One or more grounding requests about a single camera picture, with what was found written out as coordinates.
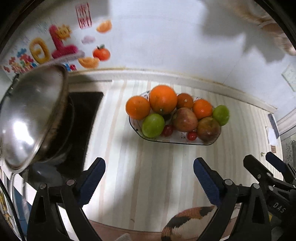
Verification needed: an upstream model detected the red cherry tomato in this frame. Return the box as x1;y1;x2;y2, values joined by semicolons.
161;125;174;137
187;131;197;141

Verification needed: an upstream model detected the large orange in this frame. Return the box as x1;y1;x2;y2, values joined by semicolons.
149;85;178;115

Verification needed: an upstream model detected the small brown card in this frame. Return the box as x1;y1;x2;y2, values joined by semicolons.
270;145;276;154

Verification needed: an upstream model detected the white paper note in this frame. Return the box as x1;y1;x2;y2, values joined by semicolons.
265;126;277;142

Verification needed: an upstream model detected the dark smartphone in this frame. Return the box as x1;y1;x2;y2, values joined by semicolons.
267;113;280;139

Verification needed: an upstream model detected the calico cat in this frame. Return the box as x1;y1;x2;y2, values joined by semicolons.
161;205;217;240

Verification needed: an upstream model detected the black induction cooktop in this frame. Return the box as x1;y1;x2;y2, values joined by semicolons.
22;92;103;187

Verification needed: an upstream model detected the brown red apple right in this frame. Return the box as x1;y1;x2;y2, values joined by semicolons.
197;117;221;143

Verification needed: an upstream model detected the brown red apple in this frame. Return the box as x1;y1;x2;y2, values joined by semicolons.
172;108;198;132
197;117;221;143

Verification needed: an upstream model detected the green apple right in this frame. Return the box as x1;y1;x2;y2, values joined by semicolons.
212;105;230;126

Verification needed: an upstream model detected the green apple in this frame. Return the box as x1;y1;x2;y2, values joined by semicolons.
212;105;230;126
142;113;166;138

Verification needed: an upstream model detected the floral white fruit plate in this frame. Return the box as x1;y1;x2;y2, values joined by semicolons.
128;90;223;146

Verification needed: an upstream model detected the brown red apple left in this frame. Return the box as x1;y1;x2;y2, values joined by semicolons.
172;108;198;132

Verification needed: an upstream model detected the dark small orange back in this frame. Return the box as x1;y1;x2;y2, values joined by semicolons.
177;93;194;109

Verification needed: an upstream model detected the green apple left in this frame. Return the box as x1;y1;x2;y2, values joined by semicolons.
142;113;166;138

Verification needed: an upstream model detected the steel pot lid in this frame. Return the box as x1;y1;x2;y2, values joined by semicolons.
1;64;68;174

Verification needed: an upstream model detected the clear plastic bag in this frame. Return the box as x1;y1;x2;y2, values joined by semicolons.
227;1;295;56

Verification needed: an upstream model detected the white wall socket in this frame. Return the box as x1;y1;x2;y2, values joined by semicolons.
281;64;296;92

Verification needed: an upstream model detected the colourful wall sticker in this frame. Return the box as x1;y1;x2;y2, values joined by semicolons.
1;20;112;76

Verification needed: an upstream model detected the red seal wall sticker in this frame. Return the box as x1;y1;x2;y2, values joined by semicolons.
75;3;92;29

